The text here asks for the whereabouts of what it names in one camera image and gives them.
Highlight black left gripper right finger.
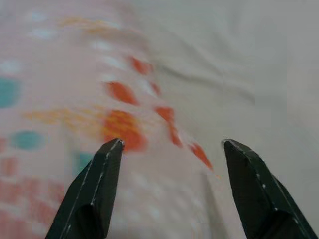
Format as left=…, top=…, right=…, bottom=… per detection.
left=221, top=138, right=319, bottom=239

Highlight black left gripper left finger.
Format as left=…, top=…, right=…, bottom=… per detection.
left=44, top=138, right=125, bottom=239

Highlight pink dotted pillow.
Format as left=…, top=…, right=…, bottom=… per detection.
left=0, top=0, right=237, bottom=239

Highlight beige sheeted bed mattress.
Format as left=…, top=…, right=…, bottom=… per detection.
left=112, top=0, right=319, bottom=239

